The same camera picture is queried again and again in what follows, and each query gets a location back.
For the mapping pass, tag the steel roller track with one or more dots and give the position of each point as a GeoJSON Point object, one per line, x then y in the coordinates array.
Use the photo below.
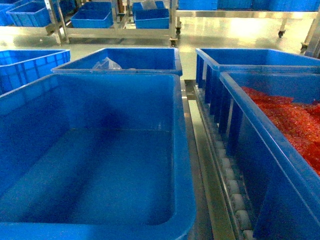
{"type": "Point", "coordinates": [230, 179]}

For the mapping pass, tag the blue bin with red bags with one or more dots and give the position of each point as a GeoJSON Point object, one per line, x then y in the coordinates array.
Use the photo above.
{"type": "Point", "coordinates": [283, 189]}

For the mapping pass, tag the rear steel trolley rack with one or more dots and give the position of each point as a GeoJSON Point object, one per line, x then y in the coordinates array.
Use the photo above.
{"type": "Point", "coordinates": [124, 26]}

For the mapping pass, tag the blue bin with clear bag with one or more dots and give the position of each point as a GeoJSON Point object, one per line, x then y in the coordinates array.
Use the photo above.
{"type": "Point", "coordinates": [142, 60]}

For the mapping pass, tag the empty blue plastic bin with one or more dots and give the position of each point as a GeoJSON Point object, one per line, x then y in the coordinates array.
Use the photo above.
{"type": "Point", "coordinates": [95, 157]}

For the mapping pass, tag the blue bin far left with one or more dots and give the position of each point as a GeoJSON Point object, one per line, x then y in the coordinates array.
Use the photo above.
{"type": "Point", "coordinates": [22, 66]}

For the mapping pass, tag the blue bin rear right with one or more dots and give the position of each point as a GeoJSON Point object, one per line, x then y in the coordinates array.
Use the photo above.
{"type": "Point", "coordinates": [210, 62]}

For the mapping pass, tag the red bubble wrap bags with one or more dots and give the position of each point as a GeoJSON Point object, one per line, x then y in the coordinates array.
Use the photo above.
{"type": "Point", "coordinates": [299, 123]}

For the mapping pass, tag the clear plastic bag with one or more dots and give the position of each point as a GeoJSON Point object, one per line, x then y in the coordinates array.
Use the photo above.
{"type": "Point", "coordinates": [107, 64]}

